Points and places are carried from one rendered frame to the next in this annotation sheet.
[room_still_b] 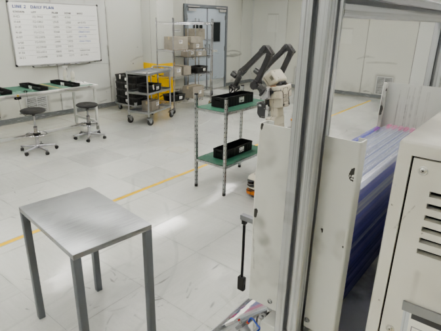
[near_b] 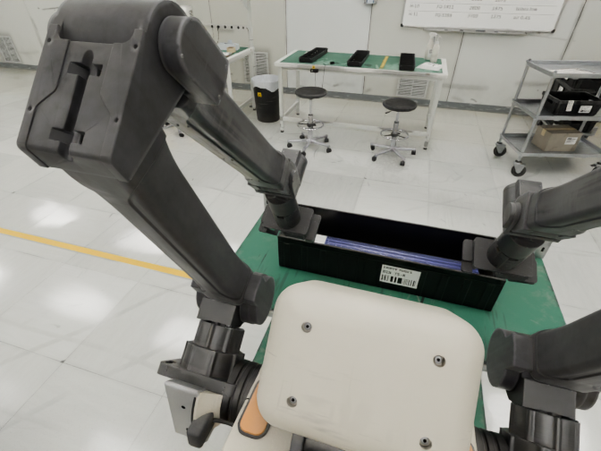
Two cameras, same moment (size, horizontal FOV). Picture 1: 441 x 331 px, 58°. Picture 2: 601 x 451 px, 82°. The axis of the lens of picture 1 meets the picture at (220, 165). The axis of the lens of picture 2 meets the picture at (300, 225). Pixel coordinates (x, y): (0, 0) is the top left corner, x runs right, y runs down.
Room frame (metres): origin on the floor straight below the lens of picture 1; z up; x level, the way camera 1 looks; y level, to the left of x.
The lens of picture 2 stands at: (4.07, -0.73, 1.65)
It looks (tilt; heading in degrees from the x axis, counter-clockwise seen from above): 37 degrees down; 69
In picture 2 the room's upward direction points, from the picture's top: straight up
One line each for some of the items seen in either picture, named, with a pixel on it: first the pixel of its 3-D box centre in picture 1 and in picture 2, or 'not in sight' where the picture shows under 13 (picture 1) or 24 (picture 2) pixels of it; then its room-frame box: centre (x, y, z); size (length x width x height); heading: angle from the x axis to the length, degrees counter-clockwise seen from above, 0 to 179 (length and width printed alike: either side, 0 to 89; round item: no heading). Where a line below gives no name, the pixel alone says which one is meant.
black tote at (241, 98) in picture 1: (233, 98); (384, 251); (4.55, -0.13, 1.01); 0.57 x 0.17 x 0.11; 142
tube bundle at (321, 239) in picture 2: not in sight; (382, 259); (4.55, -0.13, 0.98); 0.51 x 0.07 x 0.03; 142
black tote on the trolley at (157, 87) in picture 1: (149, 87); (570, 104); (7.54, 1.38, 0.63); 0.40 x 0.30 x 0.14; 156
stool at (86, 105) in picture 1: (89, 121); (396, 130); (6.24, 2.14, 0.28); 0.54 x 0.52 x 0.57; 75
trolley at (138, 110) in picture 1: (150, 94); (566, 118); (7.56, 1.36, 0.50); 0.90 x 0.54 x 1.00; 156
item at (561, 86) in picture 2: (132, 92); (572, 103); (8.47, 1.92, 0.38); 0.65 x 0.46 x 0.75; 55
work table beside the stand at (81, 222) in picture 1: (88, 274); not in sight; (2.01, 0.78, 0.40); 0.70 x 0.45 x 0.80; 45
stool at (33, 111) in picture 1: (37, 131); (310, 121); (5.49, 2.63, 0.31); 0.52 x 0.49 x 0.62; 142
